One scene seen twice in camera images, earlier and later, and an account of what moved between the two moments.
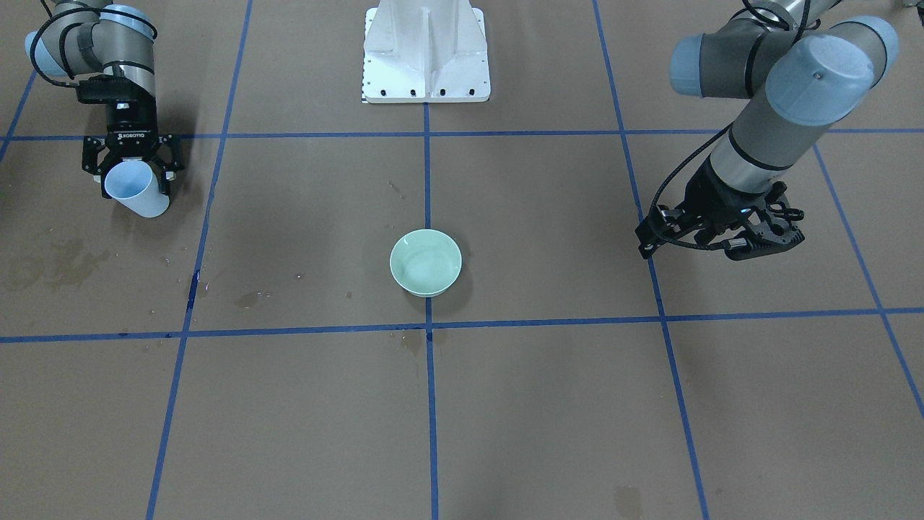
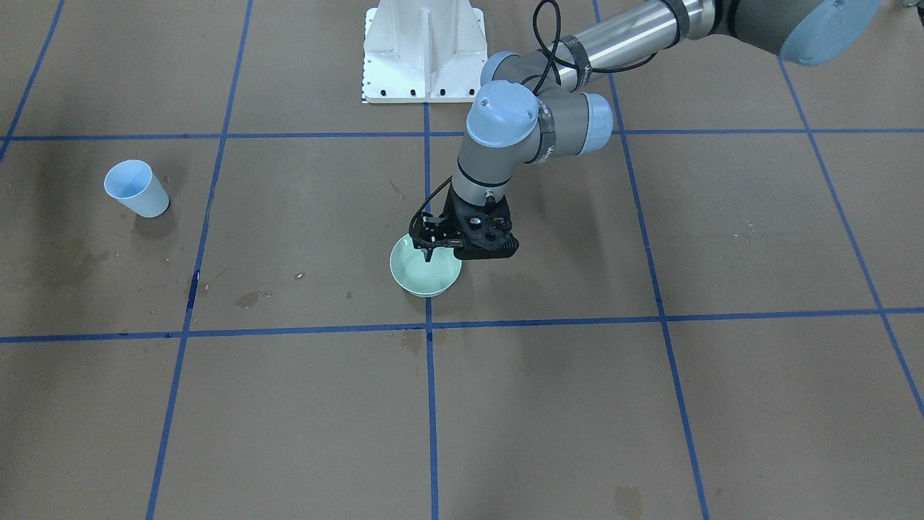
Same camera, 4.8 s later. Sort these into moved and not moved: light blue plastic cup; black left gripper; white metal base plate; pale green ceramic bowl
Moved: black left gripper
Not moved: white metal base plate; light blue plastic cup; pale green ceramic bowl
